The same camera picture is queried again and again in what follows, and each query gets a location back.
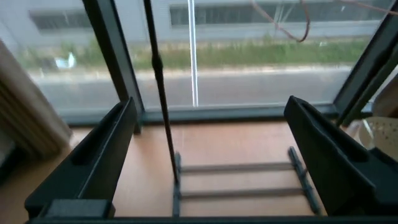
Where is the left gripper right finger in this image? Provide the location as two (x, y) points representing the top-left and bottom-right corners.
(283, 95), (398, 217)

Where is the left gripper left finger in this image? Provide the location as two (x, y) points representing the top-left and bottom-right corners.
(24, 96), (138, 218)

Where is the pink clothes hanger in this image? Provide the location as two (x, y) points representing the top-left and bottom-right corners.
(338, 0), (398, 16)
(250, 0), (312, 44)

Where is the white laundry basket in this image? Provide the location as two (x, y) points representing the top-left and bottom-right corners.
(348, 116), (398, 156)

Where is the black clothes rack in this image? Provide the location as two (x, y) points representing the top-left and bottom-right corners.
(142, 0), (398, 217)

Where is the window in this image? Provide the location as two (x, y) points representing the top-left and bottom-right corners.
(0, 0), (398, 125)

